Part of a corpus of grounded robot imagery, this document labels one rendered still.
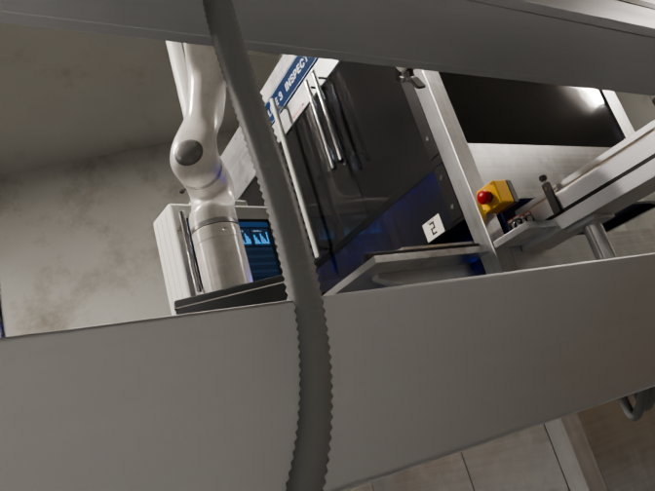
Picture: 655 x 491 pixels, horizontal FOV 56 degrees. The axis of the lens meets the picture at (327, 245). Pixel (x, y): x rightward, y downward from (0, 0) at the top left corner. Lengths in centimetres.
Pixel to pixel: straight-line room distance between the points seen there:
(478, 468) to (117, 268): 395
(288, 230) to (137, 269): 493
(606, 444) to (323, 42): 141
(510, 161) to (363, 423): 168
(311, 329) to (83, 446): 14
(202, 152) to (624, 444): 134
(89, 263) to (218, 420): 510
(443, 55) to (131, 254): 476
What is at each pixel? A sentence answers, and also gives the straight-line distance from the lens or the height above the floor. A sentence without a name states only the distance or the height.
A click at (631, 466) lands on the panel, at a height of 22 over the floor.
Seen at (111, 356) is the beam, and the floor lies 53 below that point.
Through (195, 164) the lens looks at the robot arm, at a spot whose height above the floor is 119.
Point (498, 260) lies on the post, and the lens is 177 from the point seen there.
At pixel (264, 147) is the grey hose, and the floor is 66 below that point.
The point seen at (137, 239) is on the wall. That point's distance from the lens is 542.
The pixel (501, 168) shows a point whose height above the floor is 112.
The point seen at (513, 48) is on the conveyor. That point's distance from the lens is 81.
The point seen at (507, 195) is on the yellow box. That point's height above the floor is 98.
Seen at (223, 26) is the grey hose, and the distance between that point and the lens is 50.
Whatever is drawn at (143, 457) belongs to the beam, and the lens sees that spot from 34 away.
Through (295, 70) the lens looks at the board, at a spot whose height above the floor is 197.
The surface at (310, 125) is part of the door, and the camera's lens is 257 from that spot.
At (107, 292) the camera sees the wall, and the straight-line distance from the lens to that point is 532.
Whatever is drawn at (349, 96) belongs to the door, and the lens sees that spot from 234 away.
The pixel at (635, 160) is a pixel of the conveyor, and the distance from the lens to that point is 165.
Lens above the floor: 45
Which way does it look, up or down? 19 degrees up
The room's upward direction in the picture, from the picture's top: 17 degrees counter-clockwise
